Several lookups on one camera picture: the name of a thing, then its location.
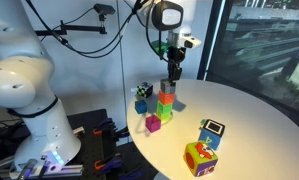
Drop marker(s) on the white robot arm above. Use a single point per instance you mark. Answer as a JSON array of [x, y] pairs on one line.
[[26, 68]]

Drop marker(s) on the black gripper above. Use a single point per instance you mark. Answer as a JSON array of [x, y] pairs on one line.
[[175, 56]]

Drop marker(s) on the lime green toy block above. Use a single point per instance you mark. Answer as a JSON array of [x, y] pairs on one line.
[[164, 117]]

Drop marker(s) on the blue soft cube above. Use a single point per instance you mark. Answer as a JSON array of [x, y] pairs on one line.
[[211, 132]]

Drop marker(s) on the black breadboard base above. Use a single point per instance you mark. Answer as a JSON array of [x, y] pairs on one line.
[[64, 148]]

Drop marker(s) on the pink toy block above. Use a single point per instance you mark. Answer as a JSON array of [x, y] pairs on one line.
[[153, 123]]

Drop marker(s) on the yellow house soft cube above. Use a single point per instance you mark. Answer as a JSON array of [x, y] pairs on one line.
[[200, 158]]

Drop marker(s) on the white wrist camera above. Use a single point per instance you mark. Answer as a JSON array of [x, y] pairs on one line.
[[184, 41]]

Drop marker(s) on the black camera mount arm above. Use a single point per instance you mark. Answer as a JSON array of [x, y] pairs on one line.
[[102, 10]]

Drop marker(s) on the checkered zebra soft cube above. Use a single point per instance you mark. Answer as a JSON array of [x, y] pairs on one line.
[[145, 89]]

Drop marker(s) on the orange toy block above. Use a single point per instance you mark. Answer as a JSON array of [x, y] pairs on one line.
[[165, 98]]

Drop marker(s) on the orange blue clamp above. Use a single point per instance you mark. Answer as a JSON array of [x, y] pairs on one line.
[[115, 162], [109, 125]]

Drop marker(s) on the window frame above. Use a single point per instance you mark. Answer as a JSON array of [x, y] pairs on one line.
[[253, 45]]

